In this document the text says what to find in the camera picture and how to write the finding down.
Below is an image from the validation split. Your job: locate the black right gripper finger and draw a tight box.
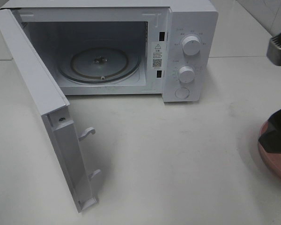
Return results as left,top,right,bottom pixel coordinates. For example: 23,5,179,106
259,109,281,154

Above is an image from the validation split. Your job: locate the pink round plate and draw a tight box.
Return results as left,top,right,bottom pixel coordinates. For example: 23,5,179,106
258,121,281,179

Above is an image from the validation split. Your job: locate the round white door release button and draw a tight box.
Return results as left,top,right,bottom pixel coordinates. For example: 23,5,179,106
175,88,190,99

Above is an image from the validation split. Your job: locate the white microwave knob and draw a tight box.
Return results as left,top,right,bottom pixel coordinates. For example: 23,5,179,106
178,66,195,83
182,34,201,56

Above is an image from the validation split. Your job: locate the white microwave door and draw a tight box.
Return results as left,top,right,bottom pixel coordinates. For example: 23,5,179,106
0,9,101,212

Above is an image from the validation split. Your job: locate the white microwave oven body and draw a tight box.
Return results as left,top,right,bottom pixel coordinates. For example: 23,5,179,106
0,0,218,102

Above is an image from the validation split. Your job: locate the white warning label sticker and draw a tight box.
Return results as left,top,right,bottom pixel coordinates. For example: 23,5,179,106
150,41,165,69

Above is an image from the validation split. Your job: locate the glass microwave turntable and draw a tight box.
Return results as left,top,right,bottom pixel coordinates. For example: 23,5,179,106
58,47,141,84

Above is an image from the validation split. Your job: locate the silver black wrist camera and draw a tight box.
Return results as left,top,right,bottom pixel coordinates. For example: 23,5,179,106
266,33,281,66

